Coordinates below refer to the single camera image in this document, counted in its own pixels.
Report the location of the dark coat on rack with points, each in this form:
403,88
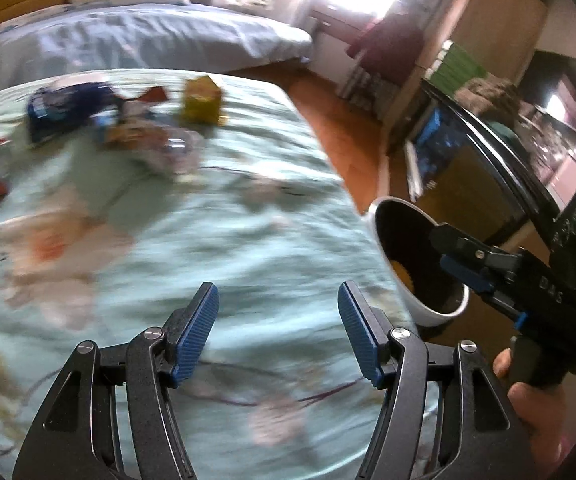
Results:
389,48

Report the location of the yellow wrapper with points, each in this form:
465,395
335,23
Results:
202,101

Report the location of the black television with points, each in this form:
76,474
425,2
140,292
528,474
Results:
549,83

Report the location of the brown plush toy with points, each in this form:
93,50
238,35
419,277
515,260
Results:
490,98

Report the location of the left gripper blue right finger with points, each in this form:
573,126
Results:
478,434

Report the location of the person's right hand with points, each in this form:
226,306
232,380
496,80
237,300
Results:
543,413

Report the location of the black tv cabinet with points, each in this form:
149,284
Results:
462,171

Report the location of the stack of green boxes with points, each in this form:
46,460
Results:
452,68

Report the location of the red colourful candy wrapper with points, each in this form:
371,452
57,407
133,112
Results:
145,100

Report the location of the round black white trash bin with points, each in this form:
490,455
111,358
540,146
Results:
402,232

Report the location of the wooden wardrobe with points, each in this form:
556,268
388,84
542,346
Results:
499,35

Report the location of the silver foil wrapper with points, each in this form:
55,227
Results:
167,150

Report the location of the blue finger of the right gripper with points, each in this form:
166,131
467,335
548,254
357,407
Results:
494,283
469,252

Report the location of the large bed blue sheet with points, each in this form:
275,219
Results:
69,39

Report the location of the teal floral bed cover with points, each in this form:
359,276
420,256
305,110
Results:
94,245

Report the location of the blue tissue pack wrapper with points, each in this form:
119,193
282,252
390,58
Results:
53,112

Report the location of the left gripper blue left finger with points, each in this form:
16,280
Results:
74,434

